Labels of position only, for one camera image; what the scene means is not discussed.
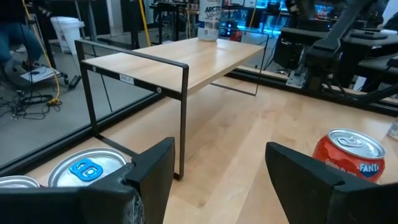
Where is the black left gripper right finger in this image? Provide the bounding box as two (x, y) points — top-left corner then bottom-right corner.
(265, 142), (398, 224)

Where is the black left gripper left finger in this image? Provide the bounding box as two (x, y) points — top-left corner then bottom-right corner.
(0, 136), (176, 224)

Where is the red Fanta can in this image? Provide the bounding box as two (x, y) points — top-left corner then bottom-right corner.
(312, 128), (387, 184)

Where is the green Sprite can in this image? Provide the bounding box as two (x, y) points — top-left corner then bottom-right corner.
(0, 175), (41, 189)

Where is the blue silver Red Bull can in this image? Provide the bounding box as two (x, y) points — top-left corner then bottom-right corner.
(47, 147), (134, 188)

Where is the white shelf label sticker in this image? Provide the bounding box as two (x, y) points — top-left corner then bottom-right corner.
(119, 73), (135, 85)

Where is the black power adapter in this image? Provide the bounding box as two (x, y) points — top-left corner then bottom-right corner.
(67, 74), (82, 91)

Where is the black desk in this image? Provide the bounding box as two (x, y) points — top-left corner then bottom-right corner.
(279, 26), (398, 72)

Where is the white trash bin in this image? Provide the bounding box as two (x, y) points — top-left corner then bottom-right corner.
(49, 16), (85, 55)

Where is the person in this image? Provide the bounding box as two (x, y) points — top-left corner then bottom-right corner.
(0, 0), (44, 68)

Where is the black table edge rail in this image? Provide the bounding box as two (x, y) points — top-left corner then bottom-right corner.
(0, 68), (398, 179)

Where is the black floor cable bundle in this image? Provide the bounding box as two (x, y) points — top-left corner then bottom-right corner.
(0, 90), (63, 121)

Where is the yellow floor cable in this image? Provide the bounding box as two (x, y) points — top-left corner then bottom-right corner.
(21, 0), (62, 106)

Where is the wooden shelf black metal frame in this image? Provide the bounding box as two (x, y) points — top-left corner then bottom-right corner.
(74, 37), (270, 181)

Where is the yellow hanging hose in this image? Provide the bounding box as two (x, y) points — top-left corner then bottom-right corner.
(138, 0), (152, 47)

